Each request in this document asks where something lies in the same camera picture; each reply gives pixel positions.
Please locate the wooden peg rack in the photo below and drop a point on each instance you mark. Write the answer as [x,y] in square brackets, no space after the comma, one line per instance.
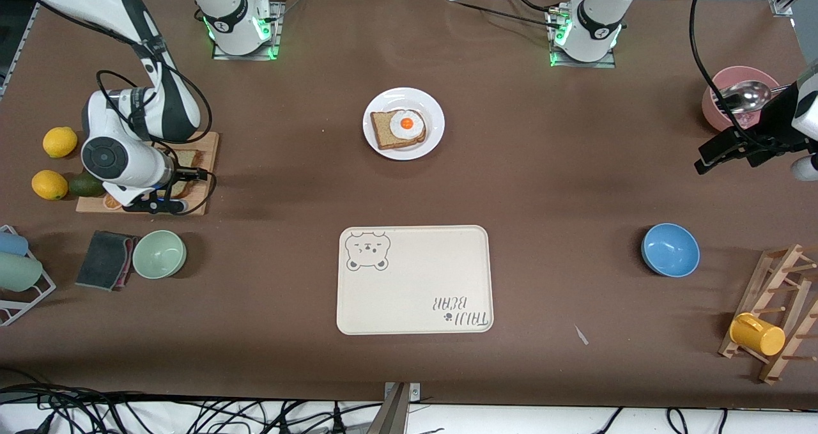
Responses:
[783,261]

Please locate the wooden cutting board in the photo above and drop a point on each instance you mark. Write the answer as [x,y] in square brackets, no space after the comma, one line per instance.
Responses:
[208,165]

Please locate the metal spoon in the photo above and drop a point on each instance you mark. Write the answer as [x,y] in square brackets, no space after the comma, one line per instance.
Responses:
[744,95]

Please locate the grey folded cloth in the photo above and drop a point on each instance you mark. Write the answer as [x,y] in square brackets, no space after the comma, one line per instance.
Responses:
[102,261]

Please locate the light green bowl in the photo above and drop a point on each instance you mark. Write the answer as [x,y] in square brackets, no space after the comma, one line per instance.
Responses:
[158,255]

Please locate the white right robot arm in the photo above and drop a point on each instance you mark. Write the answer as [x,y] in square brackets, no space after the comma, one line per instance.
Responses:
[105,156]

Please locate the cream tray with bear print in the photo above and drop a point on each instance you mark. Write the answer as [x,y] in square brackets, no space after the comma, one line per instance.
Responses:
[415,280]

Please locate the pale green cup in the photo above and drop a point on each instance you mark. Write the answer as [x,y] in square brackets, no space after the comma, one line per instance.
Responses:
[19,272]

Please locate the fried egg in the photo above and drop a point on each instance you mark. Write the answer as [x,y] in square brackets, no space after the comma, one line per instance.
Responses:
[407,124]

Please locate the blue bowl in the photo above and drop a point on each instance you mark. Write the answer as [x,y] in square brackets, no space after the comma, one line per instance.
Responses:
[671,250]

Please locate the metal bracket post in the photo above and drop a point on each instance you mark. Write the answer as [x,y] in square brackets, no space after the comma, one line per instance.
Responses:
[396,411]

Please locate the white round plate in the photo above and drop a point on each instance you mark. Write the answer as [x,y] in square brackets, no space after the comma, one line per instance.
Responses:
[434,124]

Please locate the pink bowl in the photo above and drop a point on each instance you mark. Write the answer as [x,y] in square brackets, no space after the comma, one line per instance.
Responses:
[716,117]

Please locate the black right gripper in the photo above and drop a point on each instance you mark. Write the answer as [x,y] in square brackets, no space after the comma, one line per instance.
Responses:
[179,176]

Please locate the yellow mug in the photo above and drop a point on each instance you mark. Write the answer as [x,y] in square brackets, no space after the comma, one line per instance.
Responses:
[757,335]

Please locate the bread slice under egg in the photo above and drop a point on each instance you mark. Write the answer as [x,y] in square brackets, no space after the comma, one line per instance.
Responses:
[383,130]

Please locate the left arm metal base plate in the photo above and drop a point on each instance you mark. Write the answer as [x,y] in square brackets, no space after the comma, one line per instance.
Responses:
[607,62]

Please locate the light blue cup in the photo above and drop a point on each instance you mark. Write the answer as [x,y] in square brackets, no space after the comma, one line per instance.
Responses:
[13,243]

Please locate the dark green avocado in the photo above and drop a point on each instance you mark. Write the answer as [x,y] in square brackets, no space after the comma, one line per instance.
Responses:
[86,186]

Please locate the orange slice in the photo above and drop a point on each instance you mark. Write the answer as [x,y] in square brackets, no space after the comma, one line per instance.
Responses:
[112,202]

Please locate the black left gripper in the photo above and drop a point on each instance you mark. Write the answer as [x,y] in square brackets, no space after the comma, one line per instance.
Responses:
[772,129]

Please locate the yellow lemon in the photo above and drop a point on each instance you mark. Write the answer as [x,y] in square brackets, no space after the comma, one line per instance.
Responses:
[59,142]
[49,185]

